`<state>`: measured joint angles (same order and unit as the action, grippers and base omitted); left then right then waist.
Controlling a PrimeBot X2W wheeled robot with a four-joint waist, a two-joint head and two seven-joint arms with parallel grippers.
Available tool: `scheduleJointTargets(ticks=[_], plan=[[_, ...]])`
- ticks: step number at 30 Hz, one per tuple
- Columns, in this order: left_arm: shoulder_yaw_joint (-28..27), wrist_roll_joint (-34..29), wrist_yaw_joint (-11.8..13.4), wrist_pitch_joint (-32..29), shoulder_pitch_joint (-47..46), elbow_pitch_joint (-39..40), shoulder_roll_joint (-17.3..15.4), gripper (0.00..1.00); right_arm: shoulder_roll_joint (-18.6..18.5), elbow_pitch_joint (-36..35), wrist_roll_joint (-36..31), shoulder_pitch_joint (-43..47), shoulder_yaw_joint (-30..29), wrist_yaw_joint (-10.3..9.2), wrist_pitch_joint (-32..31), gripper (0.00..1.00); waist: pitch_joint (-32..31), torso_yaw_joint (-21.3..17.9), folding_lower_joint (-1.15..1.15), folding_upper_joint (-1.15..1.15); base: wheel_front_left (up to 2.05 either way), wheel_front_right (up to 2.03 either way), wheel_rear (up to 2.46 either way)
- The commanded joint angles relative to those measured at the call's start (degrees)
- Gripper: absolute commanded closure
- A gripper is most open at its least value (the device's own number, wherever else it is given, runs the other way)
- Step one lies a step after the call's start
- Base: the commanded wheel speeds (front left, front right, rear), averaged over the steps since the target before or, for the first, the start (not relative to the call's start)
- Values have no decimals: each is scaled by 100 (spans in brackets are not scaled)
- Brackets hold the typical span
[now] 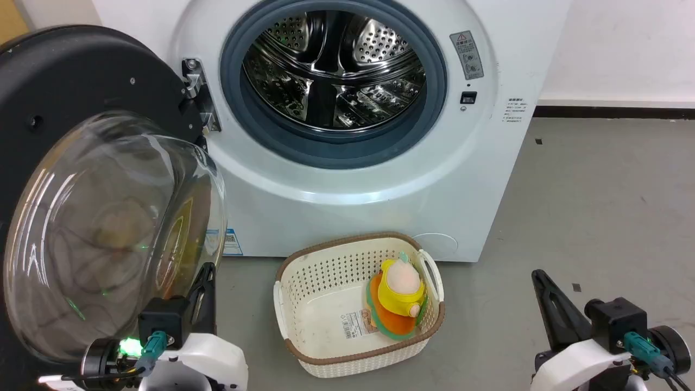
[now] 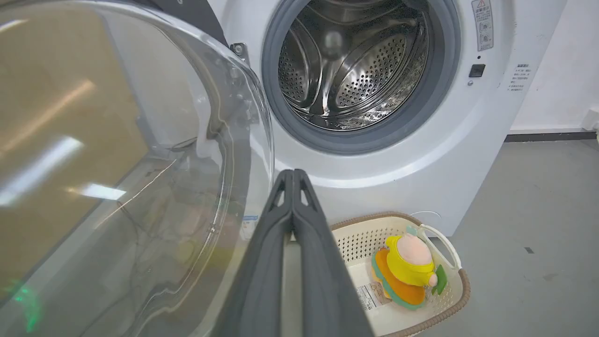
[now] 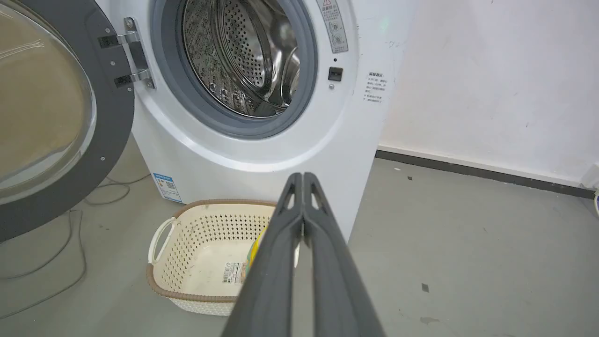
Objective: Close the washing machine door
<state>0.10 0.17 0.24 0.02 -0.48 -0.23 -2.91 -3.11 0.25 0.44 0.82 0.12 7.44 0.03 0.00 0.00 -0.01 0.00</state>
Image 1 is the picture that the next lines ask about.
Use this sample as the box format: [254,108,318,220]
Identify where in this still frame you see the grey warning sticker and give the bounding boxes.
[450,30,484,80]

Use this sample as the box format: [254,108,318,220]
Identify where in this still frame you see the black wall baseboard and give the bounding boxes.
[533,106,695,120]

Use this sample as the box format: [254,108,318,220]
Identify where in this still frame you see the white front-load washing machine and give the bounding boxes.
[91,0,572,263]

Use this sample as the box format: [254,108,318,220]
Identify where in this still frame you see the yellow and orange plush doll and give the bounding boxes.
[365,251,429,341]

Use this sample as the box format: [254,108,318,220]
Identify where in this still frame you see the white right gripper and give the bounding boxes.
[530,269,648,391]

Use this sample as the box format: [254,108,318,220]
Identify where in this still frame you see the teal camera cable plug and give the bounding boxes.
[140,331,168,361]
[623,332,675,377]

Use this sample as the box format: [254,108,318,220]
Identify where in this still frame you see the blue and white QR sticker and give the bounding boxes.
[205,228,243,257]

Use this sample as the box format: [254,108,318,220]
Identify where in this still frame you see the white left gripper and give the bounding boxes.
[139,262,249,391]

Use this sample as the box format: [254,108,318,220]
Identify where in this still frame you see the black round glass washer door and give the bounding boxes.
[0,24,228,391]

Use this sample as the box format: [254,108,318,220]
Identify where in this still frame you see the white barcode label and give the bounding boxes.
[341,309,379,340]

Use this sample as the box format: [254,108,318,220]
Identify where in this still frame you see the round white filter cover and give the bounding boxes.
[412,233,459,261]

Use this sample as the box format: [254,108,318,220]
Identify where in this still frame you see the teal right camera cable plug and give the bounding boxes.
[623,332,675,377]

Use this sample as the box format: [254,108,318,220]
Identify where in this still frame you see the metal door hinge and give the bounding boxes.
[181,58,222,134]

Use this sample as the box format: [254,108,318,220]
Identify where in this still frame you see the teal left camera cable plug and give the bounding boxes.
[140,331,168,361]

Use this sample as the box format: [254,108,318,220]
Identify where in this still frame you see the cream plastic laundry basket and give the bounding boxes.
[273,232,446,379]

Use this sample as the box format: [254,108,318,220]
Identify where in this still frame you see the stainless steel washer drum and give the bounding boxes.
[242,10,427,132]

